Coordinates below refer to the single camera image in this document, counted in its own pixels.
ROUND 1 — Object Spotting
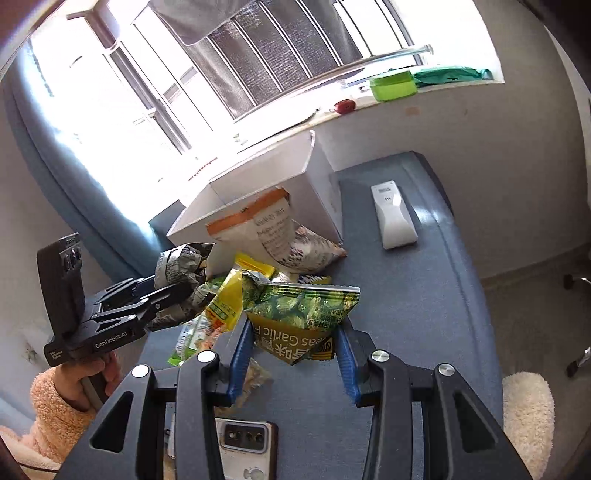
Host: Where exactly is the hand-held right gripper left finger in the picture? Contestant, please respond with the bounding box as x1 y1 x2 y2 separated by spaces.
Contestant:
58 318 259 480

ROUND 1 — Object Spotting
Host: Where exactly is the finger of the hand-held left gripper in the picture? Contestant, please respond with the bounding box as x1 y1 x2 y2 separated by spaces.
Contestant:
90 281 200 331
95 275 160 311

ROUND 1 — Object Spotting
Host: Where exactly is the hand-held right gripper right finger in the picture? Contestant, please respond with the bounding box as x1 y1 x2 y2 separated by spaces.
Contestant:
335 322 534 480

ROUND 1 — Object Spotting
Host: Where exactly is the small beige snack packet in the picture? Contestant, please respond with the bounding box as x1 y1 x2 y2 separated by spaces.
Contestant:
217 357 274 409

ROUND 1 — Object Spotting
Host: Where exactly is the newsprint snack bag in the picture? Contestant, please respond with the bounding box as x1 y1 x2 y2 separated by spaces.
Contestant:
148 242 218 330

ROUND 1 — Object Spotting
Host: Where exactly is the yellow-green snack bag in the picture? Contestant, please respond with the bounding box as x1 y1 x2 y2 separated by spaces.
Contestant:
171 270 245 367

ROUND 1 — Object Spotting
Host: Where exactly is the green pea snack bag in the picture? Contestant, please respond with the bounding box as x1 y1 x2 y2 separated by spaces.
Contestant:
242 270 362 365

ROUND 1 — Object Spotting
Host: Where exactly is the plain yellow snack bag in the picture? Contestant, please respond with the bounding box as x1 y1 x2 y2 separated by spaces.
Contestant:
233 253 287 282

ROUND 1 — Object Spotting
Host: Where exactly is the orange-edged white snack bag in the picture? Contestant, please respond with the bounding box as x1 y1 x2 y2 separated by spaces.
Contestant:
205 186 348 271

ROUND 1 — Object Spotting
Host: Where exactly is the white cardboard box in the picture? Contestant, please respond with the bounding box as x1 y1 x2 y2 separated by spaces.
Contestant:
166 130 345 259

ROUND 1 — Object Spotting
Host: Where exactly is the person's left forearm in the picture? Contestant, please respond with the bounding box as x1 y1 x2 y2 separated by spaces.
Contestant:
0 368 108 468

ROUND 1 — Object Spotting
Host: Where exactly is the person's left hand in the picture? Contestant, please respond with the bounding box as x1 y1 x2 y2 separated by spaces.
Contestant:
52 354 124 411

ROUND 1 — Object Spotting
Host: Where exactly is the smartphone with cartoon case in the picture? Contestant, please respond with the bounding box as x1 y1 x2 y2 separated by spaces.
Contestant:
215 419 279 480

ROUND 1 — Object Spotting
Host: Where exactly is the blue curtain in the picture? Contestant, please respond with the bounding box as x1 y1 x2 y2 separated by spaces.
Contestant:
0 46 155 324

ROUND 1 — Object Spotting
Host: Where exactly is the white remote control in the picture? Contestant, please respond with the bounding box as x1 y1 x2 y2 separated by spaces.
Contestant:
370 180 419 250

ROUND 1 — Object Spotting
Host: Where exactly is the metal chair base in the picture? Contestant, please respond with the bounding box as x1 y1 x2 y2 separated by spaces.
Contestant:
563 272 591 379

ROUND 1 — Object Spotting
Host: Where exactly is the dark mesh cloth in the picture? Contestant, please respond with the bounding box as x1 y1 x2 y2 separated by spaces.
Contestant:
185 0 366 121

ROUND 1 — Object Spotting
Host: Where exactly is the grey hanging towel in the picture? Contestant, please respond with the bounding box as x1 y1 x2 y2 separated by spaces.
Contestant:
150 0 265 45

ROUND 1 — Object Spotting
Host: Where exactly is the green plastic container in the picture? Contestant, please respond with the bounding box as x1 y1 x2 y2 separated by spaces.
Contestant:
368 70 416 102

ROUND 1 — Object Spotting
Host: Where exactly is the green plastic bag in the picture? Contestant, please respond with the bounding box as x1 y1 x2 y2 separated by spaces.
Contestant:
412 67 492 87

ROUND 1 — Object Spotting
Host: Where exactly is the red handled tool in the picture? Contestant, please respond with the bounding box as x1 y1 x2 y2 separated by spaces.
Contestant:
188 158 219 181

